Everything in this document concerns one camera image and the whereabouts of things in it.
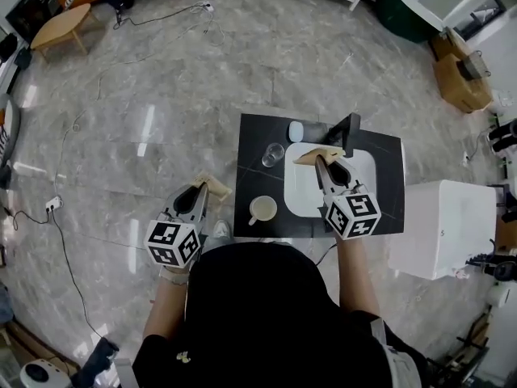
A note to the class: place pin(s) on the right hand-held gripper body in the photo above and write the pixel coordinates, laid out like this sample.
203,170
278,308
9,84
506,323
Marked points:
355,214

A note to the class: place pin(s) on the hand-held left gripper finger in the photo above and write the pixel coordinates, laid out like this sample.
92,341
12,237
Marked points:
173,200
204,206

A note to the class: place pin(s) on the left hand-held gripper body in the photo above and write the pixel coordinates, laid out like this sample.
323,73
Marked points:
169,241

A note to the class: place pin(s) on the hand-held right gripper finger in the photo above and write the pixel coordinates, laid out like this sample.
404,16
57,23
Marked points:
325,180
349,176

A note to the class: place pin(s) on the wooden toothbrush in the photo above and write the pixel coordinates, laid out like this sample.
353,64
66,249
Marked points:
218,188
309,158

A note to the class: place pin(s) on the clear drinking glass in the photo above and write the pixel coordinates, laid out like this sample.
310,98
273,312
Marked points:
273,155

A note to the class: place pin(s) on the cream ceramic mug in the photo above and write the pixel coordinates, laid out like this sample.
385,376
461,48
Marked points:
263,208

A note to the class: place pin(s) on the person's left forearm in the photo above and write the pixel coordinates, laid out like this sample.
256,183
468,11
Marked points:
165,309

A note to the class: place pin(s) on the person's right forearm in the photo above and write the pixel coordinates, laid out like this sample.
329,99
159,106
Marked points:
357,277

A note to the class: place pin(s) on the white sink basin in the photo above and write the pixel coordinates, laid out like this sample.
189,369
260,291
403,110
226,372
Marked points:
301,188

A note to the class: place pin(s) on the person's left white shoe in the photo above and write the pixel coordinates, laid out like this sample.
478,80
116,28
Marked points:
221,229

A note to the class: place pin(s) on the white round soap dish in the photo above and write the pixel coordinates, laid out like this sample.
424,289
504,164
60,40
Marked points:
296,132

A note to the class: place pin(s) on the black vanity countertop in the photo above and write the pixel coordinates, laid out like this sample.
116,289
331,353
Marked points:
258,184

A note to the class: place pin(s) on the white bathtub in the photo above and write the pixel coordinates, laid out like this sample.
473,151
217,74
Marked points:
440,229

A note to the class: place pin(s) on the white power strip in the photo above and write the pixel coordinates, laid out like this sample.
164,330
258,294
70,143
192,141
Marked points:
207,7
54,204

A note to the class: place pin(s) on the person's black shirt torso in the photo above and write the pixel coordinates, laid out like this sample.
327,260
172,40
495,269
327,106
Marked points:
262,317

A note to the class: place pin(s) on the black bathtub faucet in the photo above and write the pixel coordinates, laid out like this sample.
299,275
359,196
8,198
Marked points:
480,259

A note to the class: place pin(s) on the large cardboard box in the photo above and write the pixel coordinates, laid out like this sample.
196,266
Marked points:
462,91

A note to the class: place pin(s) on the grey chair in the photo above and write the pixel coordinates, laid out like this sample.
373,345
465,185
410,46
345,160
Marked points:
10,132

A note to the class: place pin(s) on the white round device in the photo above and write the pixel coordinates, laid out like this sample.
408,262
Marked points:
42,374

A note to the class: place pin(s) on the oval wooden coffee table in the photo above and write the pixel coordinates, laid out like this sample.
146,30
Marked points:
60,28

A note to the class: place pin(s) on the black flat screen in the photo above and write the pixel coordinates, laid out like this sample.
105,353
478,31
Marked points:
24,14

